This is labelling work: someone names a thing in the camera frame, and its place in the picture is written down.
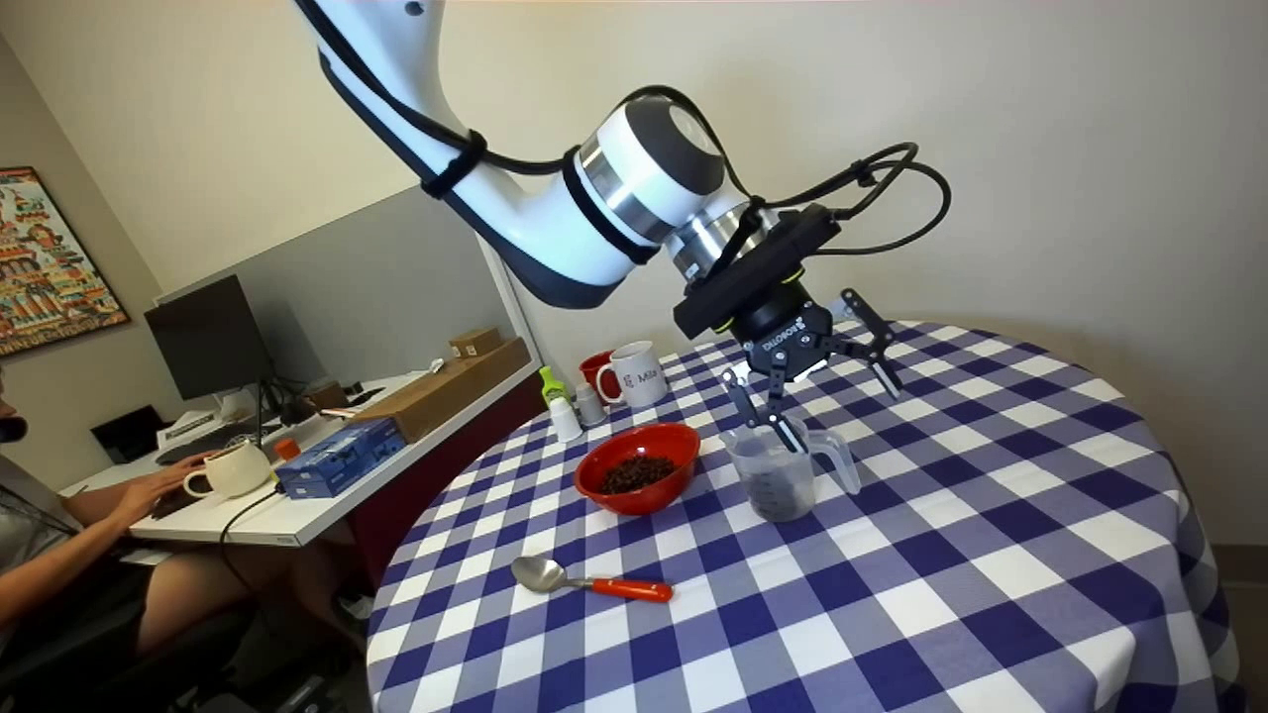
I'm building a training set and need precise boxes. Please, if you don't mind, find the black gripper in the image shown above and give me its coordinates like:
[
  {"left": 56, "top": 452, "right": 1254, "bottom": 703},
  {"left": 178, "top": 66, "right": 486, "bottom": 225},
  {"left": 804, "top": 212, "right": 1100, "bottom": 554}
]
[{"left": 713, "top": 282, "right": 910, "bottom": 459}]

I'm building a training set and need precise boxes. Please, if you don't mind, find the person's forearm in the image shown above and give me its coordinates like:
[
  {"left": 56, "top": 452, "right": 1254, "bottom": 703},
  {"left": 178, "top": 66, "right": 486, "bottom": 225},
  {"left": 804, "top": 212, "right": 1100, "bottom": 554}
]
[{"left": 56, "top": 474, "right": 143, "bottom": 536}]

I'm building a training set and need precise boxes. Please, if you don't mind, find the red bowl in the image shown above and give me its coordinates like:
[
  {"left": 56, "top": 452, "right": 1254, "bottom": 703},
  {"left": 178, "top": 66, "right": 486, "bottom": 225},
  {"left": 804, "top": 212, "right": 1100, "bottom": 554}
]
[{"left": 576, "top": 419, "right": 707, "bottom": 521}]

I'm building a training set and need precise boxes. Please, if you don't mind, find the person's hand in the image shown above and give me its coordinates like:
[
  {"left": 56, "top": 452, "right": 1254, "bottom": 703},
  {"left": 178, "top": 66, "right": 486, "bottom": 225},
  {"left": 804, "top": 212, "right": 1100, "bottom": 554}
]
[{"left": 118, "top": 452, "right": 210, "bottom": 521}]

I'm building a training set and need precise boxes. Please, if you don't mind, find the white mug with print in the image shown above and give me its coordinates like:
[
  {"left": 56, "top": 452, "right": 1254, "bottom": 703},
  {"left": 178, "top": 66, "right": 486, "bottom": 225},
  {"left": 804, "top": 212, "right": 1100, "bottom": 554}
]
[{"left": 592, "top": 336, "right": 675, "bottom": 411}]

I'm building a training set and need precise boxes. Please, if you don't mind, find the red mug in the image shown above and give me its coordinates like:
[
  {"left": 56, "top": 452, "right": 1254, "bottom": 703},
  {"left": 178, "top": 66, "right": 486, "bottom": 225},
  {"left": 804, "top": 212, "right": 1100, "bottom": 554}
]
[{"left": 576, "top": 349, "right": 617, "bottom": 406}]

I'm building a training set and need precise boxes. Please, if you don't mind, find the blue white checked tablecloth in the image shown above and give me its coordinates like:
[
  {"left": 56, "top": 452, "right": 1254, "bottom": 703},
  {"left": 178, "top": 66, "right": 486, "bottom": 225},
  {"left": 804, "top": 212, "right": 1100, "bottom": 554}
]
[{"left": 361, "top": 315, "right": 1243, "bottom": 713}]

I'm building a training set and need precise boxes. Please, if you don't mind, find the small white plastic bottle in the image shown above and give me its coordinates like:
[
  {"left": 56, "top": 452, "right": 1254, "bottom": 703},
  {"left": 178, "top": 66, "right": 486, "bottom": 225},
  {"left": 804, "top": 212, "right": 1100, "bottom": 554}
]
[{"left": 546, "top": 394, "right": 585, "bottom": 449}]

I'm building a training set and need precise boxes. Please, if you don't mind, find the long flat cardboard box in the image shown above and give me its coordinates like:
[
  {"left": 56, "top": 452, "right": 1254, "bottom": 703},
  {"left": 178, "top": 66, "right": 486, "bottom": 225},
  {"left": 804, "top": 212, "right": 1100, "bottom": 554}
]
[{"left": 349, "top": 336, "right": 531, "bottom": 449}]

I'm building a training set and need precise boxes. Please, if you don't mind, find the blue cardboard box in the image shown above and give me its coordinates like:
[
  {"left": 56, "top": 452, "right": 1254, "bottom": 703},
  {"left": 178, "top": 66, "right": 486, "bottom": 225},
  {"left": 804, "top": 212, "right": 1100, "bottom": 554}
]
[{"left": 275, "top": 416, "right": 410, "bottom": 505}]

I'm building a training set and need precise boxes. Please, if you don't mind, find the white office desk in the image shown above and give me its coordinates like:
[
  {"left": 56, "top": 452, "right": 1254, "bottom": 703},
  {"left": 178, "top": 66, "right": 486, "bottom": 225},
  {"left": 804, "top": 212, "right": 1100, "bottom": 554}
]
[{"left": 74, "top": 353, "right": 546, "bottom": 550}]

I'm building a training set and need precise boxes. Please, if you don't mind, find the plain white desk mug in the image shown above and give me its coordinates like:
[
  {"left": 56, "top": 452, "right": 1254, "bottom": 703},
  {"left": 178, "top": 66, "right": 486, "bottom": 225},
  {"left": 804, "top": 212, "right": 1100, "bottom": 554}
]
[{"left": 178, "top": 440, "right": 279, "bottom": 505}]

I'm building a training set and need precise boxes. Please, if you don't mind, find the black computer monitor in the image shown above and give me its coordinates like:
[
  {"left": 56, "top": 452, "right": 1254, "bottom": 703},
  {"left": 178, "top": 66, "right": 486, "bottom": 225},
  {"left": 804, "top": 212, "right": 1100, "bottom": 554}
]
[{"left": 143, "top": 272, "right": 289, "bottom": 410}]

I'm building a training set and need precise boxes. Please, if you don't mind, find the small black desk device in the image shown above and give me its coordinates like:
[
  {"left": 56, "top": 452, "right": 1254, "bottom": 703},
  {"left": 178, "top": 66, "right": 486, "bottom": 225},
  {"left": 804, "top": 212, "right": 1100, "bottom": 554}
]
[{"left": 87, "top": 406, "right": 170, "bottom": 469}]

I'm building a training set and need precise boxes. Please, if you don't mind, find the framed colourful painting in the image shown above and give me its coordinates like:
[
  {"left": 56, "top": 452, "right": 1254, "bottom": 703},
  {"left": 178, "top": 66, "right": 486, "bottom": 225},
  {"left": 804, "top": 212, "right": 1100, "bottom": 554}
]
[{"left": 0, "top": 168, "right": 135, "bottom": 363}]

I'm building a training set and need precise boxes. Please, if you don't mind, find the person's torso grey shirt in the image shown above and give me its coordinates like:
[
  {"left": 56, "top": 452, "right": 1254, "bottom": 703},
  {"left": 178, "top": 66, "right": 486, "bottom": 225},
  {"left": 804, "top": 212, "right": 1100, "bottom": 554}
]
[{"left": 0, "top": 394, "right": 87, "bottom": 605}]

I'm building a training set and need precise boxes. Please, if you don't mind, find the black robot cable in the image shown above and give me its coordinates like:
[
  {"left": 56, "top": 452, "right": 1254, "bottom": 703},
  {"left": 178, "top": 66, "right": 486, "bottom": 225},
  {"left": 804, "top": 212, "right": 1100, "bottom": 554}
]
[{"left": 630, "top": 82, "right": 956, "bottom": 262}]

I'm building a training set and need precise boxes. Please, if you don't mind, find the metal spoon orange handle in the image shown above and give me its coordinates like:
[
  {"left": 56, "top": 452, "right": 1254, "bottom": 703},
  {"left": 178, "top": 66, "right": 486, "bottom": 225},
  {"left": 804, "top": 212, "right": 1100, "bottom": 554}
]
[{"left": 506, "top": 550, "right": 676, "bottom": 605}]

